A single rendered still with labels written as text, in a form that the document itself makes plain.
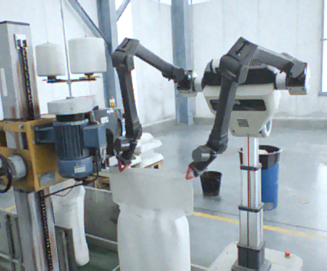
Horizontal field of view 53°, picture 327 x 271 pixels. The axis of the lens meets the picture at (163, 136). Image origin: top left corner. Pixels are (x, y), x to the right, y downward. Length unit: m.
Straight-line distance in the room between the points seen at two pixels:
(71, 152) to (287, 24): 8.55
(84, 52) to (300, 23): 8.33
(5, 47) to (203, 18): 9.11
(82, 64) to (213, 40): 8.83
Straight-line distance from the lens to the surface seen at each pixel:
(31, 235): 1.73
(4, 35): 1.60
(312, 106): 9.46
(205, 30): 10.36
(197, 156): 1.44
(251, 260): 2.24
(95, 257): 2.31
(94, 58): 1.53
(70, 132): 1.44
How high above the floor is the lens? 1.49
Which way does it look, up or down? 10 degrees down
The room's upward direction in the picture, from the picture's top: 3 degrees counter-clockwise
